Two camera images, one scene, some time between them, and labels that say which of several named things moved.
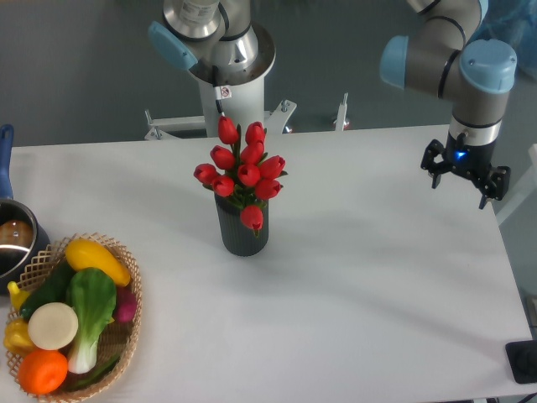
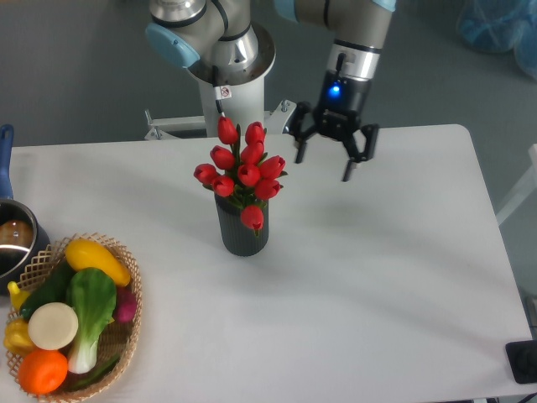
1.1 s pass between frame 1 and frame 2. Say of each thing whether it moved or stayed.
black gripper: moved
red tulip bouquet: stayed
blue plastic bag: stayed
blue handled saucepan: stayed
